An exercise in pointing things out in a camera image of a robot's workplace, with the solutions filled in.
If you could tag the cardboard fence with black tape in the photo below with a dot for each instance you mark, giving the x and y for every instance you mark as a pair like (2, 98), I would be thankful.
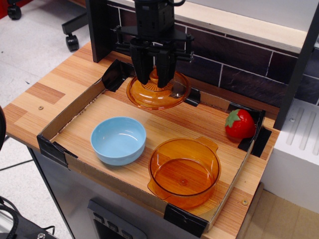
(76, 175)

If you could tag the orange transparent pot lid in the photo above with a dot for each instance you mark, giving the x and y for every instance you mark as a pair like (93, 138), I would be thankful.
(152, 97)

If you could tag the red toy strawberry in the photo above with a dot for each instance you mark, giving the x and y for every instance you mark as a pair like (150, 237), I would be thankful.
(240, 124)

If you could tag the black shelf post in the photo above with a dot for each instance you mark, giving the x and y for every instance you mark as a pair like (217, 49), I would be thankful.
(102, 19)
(298, 71)

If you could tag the grey oven control panel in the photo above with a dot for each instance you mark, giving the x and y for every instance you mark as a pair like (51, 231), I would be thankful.
(110, 226)

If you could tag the light blue bowl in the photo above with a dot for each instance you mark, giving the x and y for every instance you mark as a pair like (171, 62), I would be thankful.
(118, 141)

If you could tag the black left shelf post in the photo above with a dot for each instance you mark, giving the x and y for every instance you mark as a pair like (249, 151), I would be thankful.
(102, 19)

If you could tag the orange transparent pot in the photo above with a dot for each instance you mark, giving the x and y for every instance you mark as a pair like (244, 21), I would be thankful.
(184, 171)

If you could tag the black chair caster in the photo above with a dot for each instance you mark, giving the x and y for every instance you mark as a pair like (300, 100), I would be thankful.
(13, 10)

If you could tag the black office chair base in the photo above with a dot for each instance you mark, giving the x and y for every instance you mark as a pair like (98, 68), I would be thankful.
(72, 25)

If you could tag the black right shelf post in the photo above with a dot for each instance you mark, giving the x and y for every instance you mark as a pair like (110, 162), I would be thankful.
(298, 71)

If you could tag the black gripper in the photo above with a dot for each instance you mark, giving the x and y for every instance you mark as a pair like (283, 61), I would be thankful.
(155, 35)

